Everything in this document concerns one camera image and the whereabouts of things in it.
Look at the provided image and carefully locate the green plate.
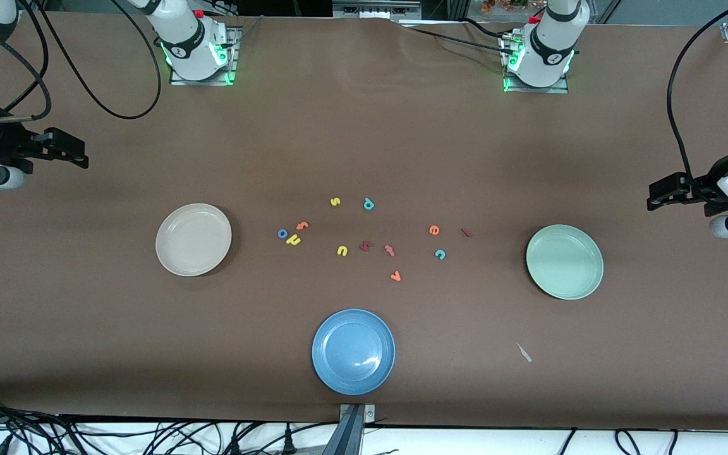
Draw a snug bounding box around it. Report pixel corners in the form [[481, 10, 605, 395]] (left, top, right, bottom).
[[525, 224, 605, 301]]

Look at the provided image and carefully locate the beige brown plate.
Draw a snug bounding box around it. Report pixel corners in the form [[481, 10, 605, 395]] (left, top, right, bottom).
[[155, 203, 233, 277]]

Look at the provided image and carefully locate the brown table cover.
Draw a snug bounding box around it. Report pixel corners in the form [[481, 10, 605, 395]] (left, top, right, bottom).
[[0, 11, 728, 432]]

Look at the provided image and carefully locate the orange dried flower bunch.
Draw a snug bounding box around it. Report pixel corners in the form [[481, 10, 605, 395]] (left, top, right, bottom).
[[481, 0, 532, 15]]

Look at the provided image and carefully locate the grey power strip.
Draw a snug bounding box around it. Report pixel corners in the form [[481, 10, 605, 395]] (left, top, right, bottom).
[[332, 0, 423, 18]]

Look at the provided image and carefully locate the blue plate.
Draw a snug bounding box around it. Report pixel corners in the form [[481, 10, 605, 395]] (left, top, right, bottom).
[[311, 308, 396, 396]]

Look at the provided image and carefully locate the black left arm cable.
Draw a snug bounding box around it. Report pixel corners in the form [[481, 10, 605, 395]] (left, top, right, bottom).
[[666, 0, 728, 181]]

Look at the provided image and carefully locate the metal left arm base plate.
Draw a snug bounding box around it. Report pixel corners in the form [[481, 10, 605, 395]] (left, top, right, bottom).
[[500, 32, 570, 94]]

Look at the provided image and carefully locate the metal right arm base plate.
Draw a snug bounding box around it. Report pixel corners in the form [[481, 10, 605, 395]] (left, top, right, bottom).
[[169, 27, 240, 86]]

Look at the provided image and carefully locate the thick black base cable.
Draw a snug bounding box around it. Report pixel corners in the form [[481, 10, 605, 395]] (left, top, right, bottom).
[[462, 18, 516, 39]]

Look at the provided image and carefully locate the thin black base cable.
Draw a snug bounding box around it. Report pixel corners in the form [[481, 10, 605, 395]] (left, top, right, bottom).
[[401, 24, 509, 54]]

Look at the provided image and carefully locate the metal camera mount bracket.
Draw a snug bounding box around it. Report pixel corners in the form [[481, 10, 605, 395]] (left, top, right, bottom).
[[322, 403, 377, 455]]

